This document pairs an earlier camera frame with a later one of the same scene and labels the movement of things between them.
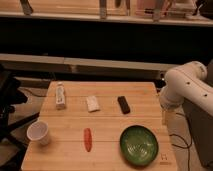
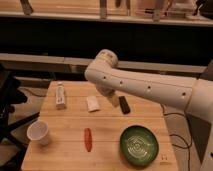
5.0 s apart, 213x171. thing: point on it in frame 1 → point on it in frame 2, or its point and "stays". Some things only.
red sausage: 88,139 stays
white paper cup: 37,131 stays
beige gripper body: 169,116 → 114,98
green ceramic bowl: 139,145 stays
